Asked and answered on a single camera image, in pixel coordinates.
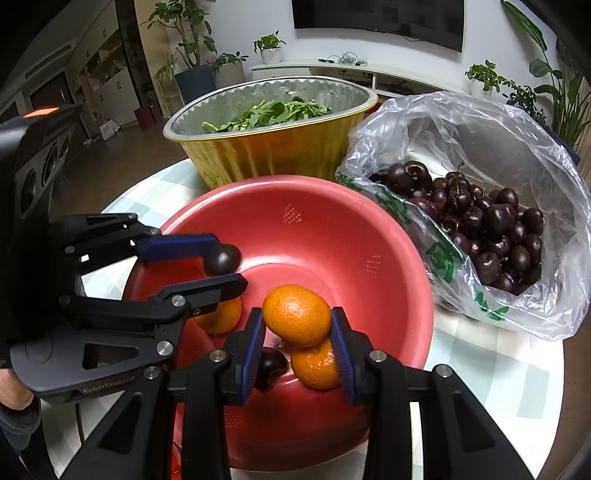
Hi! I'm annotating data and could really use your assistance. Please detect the small plant in white pot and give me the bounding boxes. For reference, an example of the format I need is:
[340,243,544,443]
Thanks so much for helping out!
[252,30,287,65]

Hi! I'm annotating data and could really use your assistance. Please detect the checkered tablecloth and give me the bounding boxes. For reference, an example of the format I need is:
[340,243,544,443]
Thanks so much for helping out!
[41,159,566,480]

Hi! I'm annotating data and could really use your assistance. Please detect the plant in tall white pot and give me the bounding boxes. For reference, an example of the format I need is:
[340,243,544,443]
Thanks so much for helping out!
[210,52,249,90]

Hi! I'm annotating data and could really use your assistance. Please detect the wall television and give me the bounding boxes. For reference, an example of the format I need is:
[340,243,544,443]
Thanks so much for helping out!
[291,0,465,52]

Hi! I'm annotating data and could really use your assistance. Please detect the large broad-leaf plant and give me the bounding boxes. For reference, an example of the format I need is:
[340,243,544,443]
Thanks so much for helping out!
[501,0,591,153]

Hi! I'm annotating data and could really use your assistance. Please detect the pile of dark cherries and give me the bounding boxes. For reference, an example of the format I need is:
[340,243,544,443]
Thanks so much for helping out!
[376,161,546,296]

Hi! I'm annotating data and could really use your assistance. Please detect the person's left hand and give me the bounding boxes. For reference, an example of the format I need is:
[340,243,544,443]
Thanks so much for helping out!
[0,367,34,411]

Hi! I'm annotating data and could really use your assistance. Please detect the bushy plant in white pot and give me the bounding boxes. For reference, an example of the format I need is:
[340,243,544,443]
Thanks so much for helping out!
[465,60,509,97]

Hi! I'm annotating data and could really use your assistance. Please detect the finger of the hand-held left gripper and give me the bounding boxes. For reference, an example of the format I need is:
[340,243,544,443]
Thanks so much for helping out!
[59,273,249,366]
[48,212,221,297]

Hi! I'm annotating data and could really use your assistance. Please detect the red plastic bowl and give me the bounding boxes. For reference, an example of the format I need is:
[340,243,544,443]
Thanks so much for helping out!
[122,175,435,472]

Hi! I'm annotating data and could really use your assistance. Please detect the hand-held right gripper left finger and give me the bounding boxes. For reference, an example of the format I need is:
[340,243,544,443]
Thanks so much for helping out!
[60,308,267,480]

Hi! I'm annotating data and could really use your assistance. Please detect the person's left forearm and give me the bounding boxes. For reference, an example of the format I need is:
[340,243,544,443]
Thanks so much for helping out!
[0,399,43,455]

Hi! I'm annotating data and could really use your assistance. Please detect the cherry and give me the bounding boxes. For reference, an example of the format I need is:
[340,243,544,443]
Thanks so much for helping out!
[254,347,288,392]

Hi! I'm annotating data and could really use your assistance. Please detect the dark purple plum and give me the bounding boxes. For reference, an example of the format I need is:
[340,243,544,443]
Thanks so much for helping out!
[204,244,242,278]

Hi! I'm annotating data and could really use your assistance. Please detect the gold foil tray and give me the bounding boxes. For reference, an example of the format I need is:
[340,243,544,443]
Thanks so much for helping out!
[163,76,379,191]

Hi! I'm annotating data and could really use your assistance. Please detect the clear plastic bag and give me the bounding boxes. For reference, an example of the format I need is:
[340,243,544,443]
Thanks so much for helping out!
[336,91,591,342]

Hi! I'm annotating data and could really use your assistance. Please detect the thin plant on metal rack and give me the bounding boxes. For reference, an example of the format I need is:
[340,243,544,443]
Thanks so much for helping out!
[152,55,183,116]

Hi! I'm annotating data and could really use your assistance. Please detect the small orange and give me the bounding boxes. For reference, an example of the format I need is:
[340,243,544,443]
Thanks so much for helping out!
[194,296,242,335]
[290,339,341,391]

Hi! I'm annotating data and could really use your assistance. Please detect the dark leafy potted plant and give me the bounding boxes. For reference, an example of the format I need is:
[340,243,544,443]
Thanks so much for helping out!
[503,83,548,125]

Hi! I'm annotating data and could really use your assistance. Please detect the white storage cabinet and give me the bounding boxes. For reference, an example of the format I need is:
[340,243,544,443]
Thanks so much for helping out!
[69,0,139,125]

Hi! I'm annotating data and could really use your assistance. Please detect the white television cabinet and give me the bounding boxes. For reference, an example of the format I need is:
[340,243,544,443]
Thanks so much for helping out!
[250,58,469,100]

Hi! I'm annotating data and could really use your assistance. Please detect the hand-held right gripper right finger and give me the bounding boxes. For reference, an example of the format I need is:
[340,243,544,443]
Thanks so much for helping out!
[329,307,536,480]

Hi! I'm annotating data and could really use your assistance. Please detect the bundle of cables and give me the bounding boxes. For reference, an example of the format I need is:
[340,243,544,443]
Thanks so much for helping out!
[318,52,369,66]

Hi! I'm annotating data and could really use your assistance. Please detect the leafy greens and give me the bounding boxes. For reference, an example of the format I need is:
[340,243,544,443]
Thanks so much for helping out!
[202,96,333,134]

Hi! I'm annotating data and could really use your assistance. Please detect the bumpy mandarin orange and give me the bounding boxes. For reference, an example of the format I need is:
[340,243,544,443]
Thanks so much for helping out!
[262,285,332,348]

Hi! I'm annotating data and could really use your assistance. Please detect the tall plant in blue pot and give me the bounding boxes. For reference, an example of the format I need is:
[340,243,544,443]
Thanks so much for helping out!
[143,0,219,103]

